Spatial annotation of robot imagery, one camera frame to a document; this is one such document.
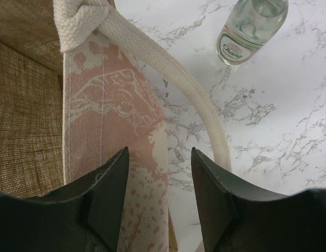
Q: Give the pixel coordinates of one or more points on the clear soda water bottle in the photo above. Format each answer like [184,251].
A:
[250,25]

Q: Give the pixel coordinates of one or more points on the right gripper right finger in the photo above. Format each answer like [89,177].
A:
[236,215]

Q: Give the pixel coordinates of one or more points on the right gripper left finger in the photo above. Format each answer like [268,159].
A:
[84,215]

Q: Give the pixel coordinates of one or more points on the brown canvas tote bag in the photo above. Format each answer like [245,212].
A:
[72,96]

